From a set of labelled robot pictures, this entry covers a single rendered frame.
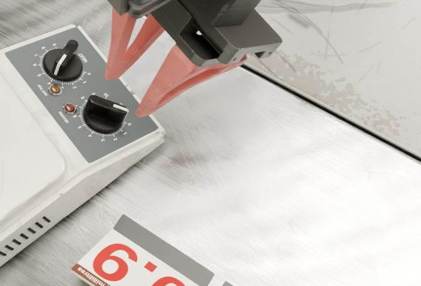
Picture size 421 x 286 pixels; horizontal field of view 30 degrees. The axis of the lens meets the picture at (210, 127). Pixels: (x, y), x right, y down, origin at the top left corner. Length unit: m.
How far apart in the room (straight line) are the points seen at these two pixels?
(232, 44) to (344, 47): 0.25
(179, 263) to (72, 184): 0.11
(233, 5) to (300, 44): 0.25
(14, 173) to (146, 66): 0.17
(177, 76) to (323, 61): 0.23
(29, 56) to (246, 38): 0.23
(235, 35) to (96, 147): 0.19
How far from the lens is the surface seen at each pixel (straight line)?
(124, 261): 0.63
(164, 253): 0.64
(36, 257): 0.66
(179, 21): 0.47
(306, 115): 0.67
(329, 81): 0.68
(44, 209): 0.60
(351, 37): 0.70
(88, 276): 0.61
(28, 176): 0.59
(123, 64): 0.54
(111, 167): 0.62
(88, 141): 0.61
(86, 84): 0.64
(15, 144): 0.59
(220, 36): 0.46
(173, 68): 0.48
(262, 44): 0.48
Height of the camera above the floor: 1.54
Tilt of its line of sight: 72 degrees down
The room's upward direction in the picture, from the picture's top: 7 degrees counter-clockwise
